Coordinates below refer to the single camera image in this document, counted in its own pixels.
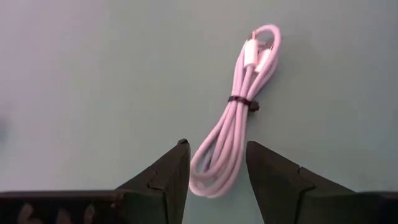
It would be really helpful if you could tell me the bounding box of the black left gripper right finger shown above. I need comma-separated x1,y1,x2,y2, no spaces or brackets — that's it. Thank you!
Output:
246,141,358,224

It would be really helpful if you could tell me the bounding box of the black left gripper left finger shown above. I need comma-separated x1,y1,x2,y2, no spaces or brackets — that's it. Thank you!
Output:
114,138,191,224

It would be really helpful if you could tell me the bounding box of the white USB-C cable bundle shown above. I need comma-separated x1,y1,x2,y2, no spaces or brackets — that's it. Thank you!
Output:
188,24,282,198

